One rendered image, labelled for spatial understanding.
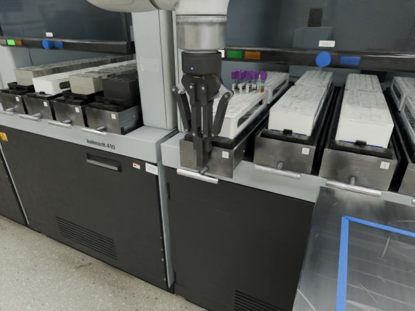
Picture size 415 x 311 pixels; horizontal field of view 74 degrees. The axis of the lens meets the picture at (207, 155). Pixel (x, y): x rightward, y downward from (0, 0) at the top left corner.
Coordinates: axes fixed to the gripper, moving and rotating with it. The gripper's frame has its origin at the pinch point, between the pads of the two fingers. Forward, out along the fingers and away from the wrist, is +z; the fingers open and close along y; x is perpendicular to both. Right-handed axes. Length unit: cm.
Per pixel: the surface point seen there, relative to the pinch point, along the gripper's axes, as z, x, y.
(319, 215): -1.9, 15.1, -25.3
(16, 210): 61, -11, 111
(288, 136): -1.7, -12.0, -15.7
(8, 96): 0, -11, 86
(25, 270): 80, 3, 92
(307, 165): 4.0, -11.0, -21.1
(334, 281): -1.9, 25.5, -27.7
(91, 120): 3.4, -11.0, 45.4
